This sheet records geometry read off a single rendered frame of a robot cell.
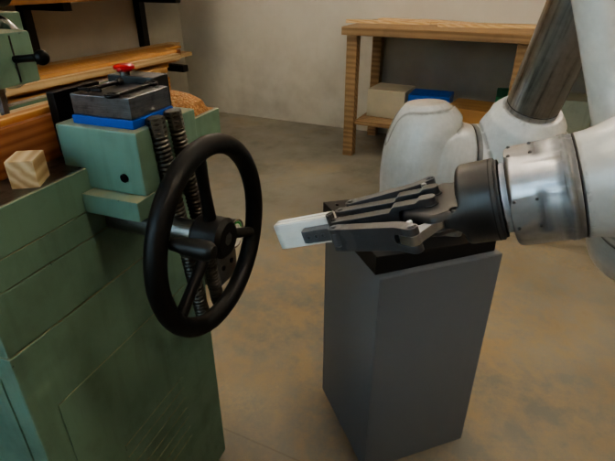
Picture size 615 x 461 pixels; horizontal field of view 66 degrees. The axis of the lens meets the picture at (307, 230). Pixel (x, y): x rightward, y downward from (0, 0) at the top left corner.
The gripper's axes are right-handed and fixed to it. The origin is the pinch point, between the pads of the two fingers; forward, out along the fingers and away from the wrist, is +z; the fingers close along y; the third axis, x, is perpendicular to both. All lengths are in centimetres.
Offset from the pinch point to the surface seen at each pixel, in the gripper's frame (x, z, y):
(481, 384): 95, 3, -78
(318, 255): 70, 73, -134
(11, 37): -32, 38, -9
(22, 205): -11.9, 32.8, 5.7
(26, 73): -27.2, 39.4, -9.5
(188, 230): -0.2, 21.7, -6.7
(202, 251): -1.0, 11.7, 3.5
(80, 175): -12.1, 32.7, -3.8
